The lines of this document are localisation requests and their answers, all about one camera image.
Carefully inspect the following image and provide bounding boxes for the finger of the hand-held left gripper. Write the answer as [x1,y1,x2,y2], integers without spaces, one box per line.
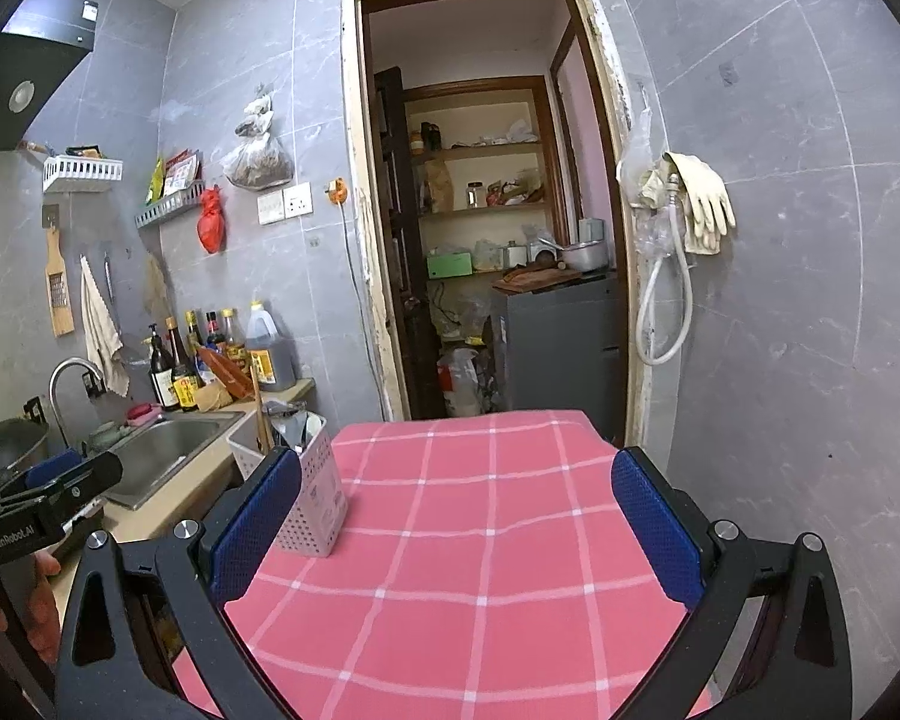
[0,452,125,520]
[24,450,83,490]

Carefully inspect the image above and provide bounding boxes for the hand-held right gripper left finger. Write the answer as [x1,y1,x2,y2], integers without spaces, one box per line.
[55,446,305,720]

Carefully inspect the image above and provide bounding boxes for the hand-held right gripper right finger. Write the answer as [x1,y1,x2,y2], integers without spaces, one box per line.
[611,446,854,720]

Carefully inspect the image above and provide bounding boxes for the white plastic utensil basket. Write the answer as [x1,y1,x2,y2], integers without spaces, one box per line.
[227,411,348,558]

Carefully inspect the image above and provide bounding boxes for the wooden chopstick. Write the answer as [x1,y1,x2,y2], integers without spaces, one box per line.
[251,371,272,455]
[255,382,277,457]

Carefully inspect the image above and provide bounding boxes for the person's left hand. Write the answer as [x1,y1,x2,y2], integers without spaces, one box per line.
[0,549,62,665]

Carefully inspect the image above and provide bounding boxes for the lidded cooking pot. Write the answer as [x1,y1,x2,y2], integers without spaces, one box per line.
[0,415,50,497]

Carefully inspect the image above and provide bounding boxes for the steel sink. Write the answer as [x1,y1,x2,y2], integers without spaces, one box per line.
[100,410,246,510]

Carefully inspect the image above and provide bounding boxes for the kitchen counter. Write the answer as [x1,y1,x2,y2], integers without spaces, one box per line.
[45,379,317,545]

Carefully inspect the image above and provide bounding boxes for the metal faucet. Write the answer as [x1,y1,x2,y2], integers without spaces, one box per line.
[48,357,107,445]

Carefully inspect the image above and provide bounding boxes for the yellow label sauce bottle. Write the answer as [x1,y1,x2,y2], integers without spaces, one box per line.
[166,316,200,414]

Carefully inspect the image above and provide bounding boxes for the beige hanging towel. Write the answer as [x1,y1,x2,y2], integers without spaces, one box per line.
[80,255,131,399]

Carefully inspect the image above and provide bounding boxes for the orange snack packet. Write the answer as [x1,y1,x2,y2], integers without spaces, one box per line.
[195,345,256,404]

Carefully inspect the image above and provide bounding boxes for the large dark sauce jug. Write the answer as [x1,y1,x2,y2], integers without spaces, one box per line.
[245,301,298,393]

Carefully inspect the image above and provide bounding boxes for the pink checked tablecloth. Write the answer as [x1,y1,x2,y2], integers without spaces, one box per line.
[172,409,721,720]

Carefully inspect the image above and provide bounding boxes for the wooden grater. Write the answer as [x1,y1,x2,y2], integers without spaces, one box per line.
[43,225,77,338]

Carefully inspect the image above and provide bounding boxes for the yellow capped sauce bottle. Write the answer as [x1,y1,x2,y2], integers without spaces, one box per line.
[220,307,248,370]

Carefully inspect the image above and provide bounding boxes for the grey cabinet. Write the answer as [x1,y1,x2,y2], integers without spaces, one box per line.
[489,274,625,416]

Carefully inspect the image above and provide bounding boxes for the plastic jug with red label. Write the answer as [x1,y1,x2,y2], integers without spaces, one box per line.
[436,349,490,418]

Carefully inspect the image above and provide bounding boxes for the wooden cutting board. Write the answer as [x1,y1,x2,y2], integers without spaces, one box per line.
[492,265,583,294]

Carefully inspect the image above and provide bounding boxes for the metal pot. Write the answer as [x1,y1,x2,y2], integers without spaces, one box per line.
[561,238,610,273]

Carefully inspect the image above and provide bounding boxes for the red hanging bag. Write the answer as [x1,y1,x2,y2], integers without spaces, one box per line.
[198,185,227,255]

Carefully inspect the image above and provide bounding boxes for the dark wooden door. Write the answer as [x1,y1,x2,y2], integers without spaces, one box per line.
[374,66,430,421]

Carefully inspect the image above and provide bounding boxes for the red snack packet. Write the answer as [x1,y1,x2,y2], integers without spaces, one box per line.
[163,149,201,194]

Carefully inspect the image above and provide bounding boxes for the cream rubber gloves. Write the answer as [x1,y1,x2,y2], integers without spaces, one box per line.
[637,152,737,255]

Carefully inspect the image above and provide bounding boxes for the clear plastic bag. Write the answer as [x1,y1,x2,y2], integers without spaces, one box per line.
[616,88,677,260]

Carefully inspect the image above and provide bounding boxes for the hanging bag of dried goods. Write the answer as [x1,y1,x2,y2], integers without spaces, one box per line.
[220,86,296,191]

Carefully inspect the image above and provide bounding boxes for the brown paper bag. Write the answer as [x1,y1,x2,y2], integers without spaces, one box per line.
[423,157,455,215]

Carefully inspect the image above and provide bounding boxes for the black range hood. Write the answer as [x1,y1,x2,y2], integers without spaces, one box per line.
[0,0,99,155]

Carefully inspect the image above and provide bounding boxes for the wooden shelving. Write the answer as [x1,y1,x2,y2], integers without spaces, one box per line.
[401,75,572,280]

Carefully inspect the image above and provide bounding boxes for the white hose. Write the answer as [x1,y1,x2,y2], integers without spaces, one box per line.
[635,172,695,368]

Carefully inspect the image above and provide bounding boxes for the metal wall rack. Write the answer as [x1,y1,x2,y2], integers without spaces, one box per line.
[134,181,206,230]

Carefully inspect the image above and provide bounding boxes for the white wall rack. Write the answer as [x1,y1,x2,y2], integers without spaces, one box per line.
[42,153,124,195]

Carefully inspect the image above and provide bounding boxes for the white wall socket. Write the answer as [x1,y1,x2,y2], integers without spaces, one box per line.
[258,181,313,225]

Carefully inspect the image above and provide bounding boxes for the door frame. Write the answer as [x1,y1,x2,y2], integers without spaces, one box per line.
[340,0,650,445]

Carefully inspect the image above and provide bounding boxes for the orange plug with cord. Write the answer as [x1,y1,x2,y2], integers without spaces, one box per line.
[325,177,370,295]

